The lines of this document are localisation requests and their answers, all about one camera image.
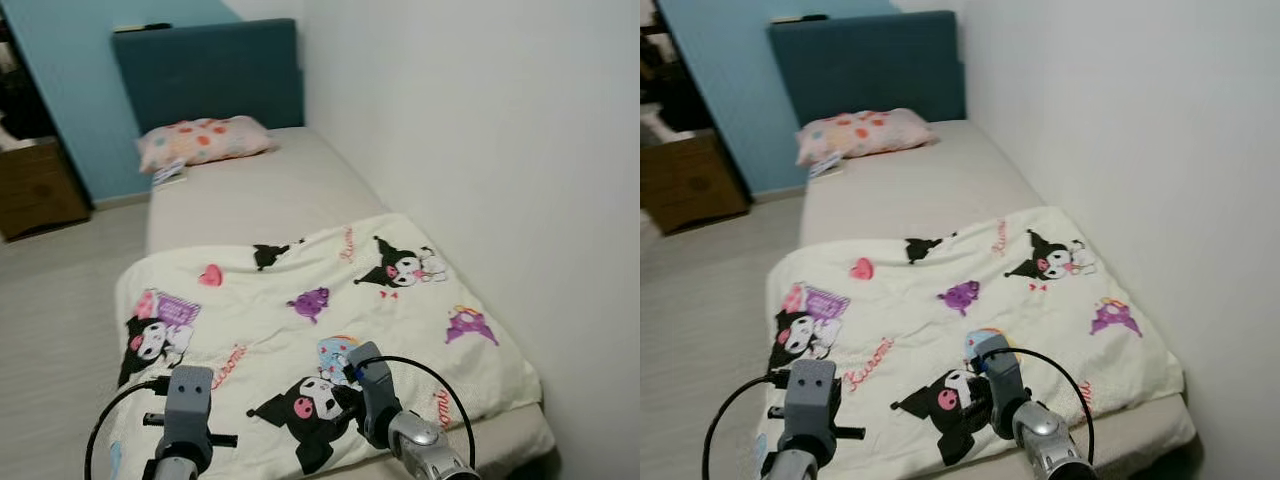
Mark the pink patterned pillow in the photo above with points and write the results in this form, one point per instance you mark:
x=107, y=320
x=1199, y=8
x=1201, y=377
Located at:
x=205, y=140
x=865, y=133

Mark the cream cartoon print blanket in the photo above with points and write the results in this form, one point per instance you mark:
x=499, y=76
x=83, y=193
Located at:
x=950, y=300
x=300, y=300

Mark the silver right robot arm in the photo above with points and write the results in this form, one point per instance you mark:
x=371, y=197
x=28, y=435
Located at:
x=430, y=450
x=1050, y=445

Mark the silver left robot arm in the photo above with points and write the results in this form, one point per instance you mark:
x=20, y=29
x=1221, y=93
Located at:
x=800, y=460
x=180, y=462

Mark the brown cardboard box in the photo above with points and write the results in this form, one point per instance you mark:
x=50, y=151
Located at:
x=690, y=185
x=35, y=190

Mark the mattress with beige sheet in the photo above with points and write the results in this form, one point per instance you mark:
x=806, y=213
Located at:
x=910, y=185
x=260, y=190

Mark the black remote control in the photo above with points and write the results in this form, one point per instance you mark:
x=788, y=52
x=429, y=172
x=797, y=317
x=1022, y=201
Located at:
x=813, y=17
x=158, y=26

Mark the blue fabric headboard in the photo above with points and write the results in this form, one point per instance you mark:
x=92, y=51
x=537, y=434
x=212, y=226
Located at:
x=865, y=65
x=210, y=75

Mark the black door frame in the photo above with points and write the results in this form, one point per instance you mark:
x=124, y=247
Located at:
x=715, y=110
x=60, y=130

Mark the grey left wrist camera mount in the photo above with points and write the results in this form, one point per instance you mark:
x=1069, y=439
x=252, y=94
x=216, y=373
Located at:
x=188, y=405
x=810, y=400

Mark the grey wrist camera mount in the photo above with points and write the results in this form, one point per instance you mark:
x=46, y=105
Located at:
x=188, y=405
x=810, y=400
x=1003, y=380
x=375, y=390

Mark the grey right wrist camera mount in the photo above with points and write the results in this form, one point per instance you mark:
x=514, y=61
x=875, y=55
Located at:
x=375, y=390
x=1003, y=380

